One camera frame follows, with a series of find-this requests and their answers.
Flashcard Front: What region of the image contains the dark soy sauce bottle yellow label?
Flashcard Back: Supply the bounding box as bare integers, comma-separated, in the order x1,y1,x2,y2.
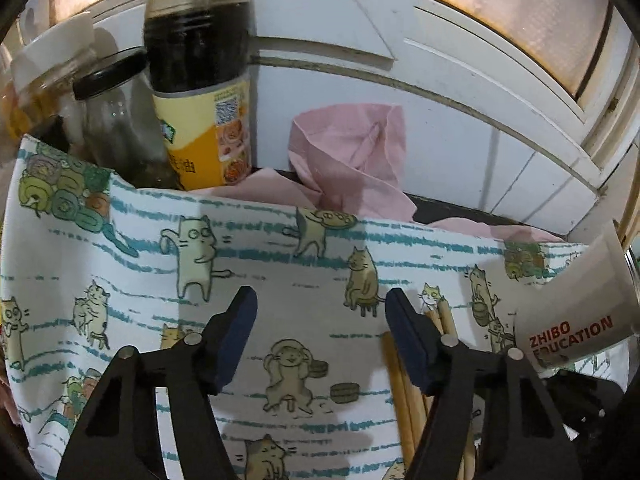
143,0,253,191

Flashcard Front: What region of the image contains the white framed window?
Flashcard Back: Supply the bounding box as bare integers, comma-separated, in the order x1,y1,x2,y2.
0,0,640,242

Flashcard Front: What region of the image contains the cat printed cloth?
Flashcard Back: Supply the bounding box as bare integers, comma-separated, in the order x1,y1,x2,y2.
0,132,632,480

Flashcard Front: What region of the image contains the glass jar black lid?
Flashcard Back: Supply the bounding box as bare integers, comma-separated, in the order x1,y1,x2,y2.
72,47,182,191

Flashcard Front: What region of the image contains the white paper cup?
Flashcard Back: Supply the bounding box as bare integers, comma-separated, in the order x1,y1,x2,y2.
512,220,640,374

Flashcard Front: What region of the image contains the pink cloth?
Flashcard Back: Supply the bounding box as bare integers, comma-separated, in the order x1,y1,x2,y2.
231,102,567,244

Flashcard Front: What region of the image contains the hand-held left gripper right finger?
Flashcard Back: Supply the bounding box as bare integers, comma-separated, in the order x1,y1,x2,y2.
384,287,584,480

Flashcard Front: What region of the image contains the clear jar white lid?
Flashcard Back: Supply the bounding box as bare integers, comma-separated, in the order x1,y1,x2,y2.
0,12,97,147

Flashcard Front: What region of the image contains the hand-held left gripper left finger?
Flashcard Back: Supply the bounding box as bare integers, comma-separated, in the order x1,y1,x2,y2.
56,286,259,480

